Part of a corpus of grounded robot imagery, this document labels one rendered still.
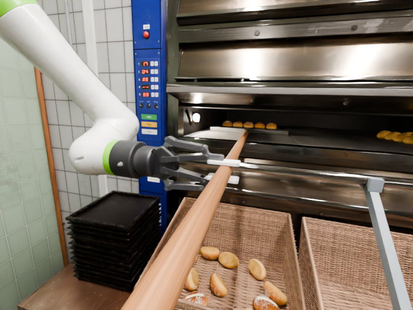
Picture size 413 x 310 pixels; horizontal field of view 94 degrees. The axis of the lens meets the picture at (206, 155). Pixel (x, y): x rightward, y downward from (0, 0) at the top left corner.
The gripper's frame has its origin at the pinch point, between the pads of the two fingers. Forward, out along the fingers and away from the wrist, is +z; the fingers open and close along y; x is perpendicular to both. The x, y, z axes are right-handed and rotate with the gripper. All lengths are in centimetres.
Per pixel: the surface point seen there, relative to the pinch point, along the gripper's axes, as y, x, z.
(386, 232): 12.4, -7.6, 37.1
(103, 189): 37, -51, -81
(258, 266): 55, -37, 13
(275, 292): 55, -26, 20
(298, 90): -21.2, -38.2, 19.5
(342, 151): 2, -53, 43
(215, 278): 54, -24, -4
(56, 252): 91, -48, -122
